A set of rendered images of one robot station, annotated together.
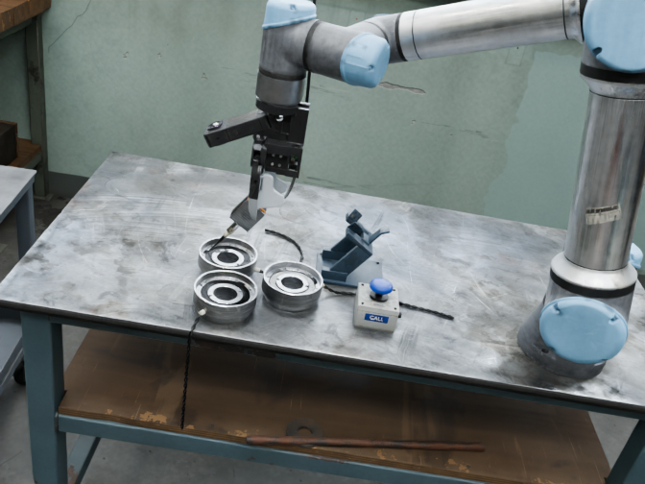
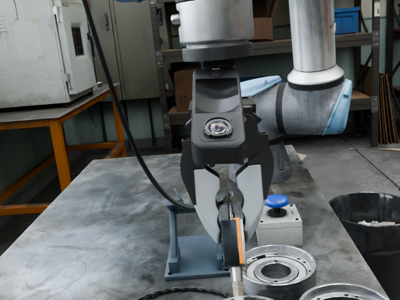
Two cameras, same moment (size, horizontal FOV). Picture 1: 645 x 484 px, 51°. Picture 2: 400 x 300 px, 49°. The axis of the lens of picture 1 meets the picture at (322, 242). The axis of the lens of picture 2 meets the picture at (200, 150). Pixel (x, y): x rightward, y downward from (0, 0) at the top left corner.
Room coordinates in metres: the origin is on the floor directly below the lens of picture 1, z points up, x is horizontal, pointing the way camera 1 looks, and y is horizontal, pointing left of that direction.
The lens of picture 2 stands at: (1.02, 0.57, 1.15)
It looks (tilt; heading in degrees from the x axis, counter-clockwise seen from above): 15 degrees down; 276
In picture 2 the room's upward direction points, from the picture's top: 5 degrees counter-clockwise
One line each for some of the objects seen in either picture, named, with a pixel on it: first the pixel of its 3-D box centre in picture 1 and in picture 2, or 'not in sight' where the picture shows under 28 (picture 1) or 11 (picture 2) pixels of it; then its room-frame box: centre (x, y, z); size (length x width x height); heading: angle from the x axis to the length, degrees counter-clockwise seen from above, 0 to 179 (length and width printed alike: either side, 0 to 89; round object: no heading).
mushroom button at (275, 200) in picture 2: (379, 294); (277, 211); (0.97, -0.11, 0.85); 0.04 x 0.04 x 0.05
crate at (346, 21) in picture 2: not in sight; (323, 23); (0.24, -3.60, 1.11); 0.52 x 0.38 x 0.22; 2
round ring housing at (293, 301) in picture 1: (291, 286); (275, 276); (0.98, 0.04, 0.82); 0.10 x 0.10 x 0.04
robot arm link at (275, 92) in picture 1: (280, 86); (212, 24); (1.04, 0.11, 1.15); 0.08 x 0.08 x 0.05
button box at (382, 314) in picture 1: (379, 306); (277, 223); (0.97, -0.12, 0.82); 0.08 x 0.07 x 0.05; 92
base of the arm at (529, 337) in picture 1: (569, 326); (259, 155); (0.98, -0.45, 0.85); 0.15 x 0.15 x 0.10
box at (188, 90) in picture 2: not in sight; (196, 87); (1.42, -3.53, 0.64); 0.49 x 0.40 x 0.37; 7
